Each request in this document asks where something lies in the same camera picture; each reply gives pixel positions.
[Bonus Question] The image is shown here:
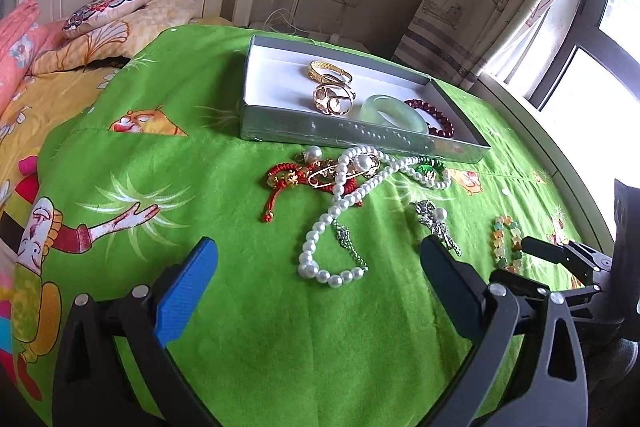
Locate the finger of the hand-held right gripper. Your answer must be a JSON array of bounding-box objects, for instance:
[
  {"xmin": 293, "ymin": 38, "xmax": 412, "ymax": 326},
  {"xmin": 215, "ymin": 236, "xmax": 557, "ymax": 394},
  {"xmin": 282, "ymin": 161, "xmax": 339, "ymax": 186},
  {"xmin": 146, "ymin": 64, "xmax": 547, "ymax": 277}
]
[
  {"xmin": 489, "ymin": 268, "xmax": 601, "ymax": 308},
  {"xmin": 522, "ymin": 237, "xmax": 613, "ymax": 280}
]

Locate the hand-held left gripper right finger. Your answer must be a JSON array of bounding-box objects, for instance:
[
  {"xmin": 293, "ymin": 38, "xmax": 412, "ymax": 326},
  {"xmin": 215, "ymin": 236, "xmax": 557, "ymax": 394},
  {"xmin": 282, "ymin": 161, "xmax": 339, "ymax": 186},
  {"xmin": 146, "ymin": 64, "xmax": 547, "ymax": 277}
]
[{"xmin": 419, "ymin": 234, "xmax": 588, "ymax": 427}]

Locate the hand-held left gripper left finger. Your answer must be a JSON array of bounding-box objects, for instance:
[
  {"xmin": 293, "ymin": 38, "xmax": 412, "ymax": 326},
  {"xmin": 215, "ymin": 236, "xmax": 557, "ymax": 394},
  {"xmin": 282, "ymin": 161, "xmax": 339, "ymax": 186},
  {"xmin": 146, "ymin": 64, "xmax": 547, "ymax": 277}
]
[{"xmin": 52, "ymin": 236, "xmax": 221, "ymax": 427}]

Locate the multicolour bead bracelet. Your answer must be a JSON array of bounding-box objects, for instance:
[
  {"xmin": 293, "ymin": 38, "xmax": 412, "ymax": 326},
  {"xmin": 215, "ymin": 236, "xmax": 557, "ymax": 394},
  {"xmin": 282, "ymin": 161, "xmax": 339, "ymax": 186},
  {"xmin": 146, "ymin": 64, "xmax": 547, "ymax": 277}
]
[{"xmin": 490, "ymin": 215, "xmax": 526, "ymax": 273}]

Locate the silver brooch with pearl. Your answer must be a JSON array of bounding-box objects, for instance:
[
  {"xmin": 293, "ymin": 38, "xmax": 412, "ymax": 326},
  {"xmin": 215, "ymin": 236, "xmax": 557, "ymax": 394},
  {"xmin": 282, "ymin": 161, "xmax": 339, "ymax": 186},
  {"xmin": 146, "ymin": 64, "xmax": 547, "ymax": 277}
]
[{"xmin": 409, "ymin": 201, "xmax": 463, "ymax": 257}]

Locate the green bead pendant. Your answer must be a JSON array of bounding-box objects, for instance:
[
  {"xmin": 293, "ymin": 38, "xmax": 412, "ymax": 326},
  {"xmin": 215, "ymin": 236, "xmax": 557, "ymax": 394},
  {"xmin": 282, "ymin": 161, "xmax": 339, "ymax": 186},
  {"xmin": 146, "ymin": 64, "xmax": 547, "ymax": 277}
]
[{"xmin": 412, "ymin": 158, "xmax": 446, "ymax": 178}]

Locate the silver chain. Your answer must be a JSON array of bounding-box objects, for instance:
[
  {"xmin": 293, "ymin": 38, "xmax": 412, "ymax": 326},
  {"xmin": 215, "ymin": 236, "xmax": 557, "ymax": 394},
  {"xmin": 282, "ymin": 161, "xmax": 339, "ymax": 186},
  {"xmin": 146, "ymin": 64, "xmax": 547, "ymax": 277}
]
[{"xmin": 332, "ymin": 222, "xmax": 370, "ymax": 273}]

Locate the white pearl necklace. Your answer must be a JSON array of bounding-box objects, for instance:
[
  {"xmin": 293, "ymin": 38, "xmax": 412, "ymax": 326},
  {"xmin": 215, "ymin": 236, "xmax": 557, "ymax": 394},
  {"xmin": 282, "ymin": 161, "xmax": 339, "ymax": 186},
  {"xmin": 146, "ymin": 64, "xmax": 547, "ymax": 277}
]
[{"xmin": 297, "ymin": 146, "xmax": 453, "ymax": 289}]

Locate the red cord bracelet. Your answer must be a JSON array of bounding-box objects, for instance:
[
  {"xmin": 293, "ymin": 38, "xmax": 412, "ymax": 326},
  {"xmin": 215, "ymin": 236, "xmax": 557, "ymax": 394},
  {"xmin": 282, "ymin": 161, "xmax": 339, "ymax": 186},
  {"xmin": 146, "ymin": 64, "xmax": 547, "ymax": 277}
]
[{"xmin": 261, "ymin": 162, "xmax": 373, "ymax": 224}]

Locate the gold safety pin brooch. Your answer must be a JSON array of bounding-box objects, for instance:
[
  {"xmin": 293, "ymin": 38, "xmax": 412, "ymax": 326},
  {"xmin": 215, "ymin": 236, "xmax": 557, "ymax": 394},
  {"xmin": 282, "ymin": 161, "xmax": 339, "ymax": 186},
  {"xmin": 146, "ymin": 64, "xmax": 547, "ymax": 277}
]
[{"xmin": 306, "ymin": 154, "xmax": 381, "ymax": 188}]

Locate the grey jewelry box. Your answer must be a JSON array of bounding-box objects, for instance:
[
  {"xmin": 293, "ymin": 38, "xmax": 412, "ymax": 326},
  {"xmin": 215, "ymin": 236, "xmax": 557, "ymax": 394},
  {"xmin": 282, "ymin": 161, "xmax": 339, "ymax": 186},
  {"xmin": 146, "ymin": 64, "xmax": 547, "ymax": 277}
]
[{"xmin": 240, "ymin": 34, "xmax": 492, "ymax": 165}]

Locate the green cartoon blanket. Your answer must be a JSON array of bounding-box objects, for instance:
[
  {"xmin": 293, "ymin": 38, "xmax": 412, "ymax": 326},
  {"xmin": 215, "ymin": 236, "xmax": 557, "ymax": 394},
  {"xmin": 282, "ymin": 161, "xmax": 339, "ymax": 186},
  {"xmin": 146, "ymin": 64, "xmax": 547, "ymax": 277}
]
[{"xmin": 12, "ymin": 24, "xmax": 616, "ymax": 427}]

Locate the pale green jade bangle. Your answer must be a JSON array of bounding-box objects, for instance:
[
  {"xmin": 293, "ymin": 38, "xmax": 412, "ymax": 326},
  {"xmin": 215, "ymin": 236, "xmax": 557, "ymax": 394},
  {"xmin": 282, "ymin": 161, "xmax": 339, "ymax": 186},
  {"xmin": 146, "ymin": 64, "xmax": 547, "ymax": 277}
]
[{"xmin": 356, "ymin": 94, "xmax": 430, "ymax": 135}]

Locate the window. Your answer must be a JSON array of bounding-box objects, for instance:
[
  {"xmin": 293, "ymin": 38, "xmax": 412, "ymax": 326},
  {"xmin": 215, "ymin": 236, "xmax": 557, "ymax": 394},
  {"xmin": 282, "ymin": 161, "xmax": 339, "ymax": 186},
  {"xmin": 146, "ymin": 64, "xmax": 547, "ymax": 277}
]
[{"xmin": 505, "ymin": 0, "xmax": 640, "ymax": 188}]

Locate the gold scarf clip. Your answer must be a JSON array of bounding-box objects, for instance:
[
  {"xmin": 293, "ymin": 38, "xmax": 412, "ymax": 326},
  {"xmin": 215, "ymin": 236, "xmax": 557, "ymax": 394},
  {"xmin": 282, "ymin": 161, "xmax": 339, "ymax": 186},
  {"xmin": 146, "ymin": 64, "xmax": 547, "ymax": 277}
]
[{"xmin": 312, "ymin": 82, "xmax": 357, "ymax": 115}]

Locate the gold bangle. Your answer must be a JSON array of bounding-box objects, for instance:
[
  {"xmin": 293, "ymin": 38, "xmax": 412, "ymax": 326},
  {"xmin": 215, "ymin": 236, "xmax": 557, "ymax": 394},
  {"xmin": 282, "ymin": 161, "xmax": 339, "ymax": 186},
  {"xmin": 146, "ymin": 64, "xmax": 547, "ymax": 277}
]
[{"xmin": 307, "ymin": 59, "xmax": 353, "ymax": 85}]

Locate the yellow bedsheet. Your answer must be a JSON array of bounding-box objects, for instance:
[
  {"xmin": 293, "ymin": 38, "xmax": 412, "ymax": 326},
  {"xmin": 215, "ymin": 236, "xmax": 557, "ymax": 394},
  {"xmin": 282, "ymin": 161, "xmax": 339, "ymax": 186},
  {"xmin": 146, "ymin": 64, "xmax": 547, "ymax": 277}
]
[{"xmin": 0, "ymin": 14, "xmax": 236, "ymax": 408}]

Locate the white nightstand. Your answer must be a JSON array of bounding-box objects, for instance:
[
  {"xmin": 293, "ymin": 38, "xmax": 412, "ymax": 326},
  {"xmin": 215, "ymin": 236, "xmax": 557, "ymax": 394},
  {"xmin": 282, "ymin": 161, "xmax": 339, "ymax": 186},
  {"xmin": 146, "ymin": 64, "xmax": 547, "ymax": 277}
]
[{"xmin": 247, "ymin": 24, "xmax": 371, "ymax": 54}]

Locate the yellow floral pillow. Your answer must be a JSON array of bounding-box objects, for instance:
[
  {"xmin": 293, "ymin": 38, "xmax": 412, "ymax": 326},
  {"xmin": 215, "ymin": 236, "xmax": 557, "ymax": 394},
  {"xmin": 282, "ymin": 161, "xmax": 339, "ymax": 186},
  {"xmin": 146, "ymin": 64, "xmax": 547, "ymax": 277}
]
[{"xmin": 30, "ymin": 0, "xmax": 201, "ymax": 75}]

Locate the embroidered floral pillow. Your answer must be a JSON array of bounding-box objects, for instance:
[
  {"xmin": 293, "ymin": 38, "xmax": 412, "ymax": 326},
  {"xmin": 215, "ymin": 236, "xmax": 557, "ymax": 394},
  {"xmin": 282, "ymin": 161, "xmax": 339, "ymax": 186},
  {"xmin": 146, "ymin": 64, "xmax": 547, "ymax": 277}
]
[{"xmin": 62, "ymin": 0, "xmax": 157, "ymax": 38}]

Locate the pink floral quilt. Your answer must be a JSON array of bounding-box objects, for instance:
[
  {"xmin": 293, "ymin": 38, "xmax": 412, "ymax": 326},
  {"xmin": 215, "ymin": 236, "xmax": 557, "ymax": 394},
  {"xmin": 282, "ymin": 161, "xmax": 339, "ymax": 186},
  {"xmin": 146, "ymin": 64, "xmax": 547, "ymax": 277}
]
[{"xmin": 0, "ymin": 0, "xmax": 66, "ymax": 118}]

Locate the dark red bead bracelet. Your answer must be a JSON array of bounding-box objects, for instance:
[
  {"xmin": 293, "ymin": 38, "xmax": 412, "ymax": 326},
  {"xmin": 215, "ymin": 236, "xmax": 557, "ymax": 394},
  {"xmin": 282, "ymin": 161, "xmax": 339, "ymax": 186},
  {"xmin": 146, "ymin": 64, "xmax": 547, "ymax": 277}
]
[{"xmin": 404, "ymin": 98, "xmax": 457, "ymax": 139}]

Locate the white cable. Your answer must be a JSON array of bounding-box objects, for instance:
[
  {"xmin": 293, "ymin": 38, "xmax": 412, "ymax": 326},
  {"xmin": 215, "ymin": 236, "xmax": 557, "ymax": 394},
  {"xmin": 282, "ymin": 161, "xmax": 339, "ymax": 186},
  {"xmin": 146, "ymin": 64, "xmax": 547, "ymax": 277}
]
[{"xmin": 265, "ymin": 9, "xmax": 301, "ymax": 35}]

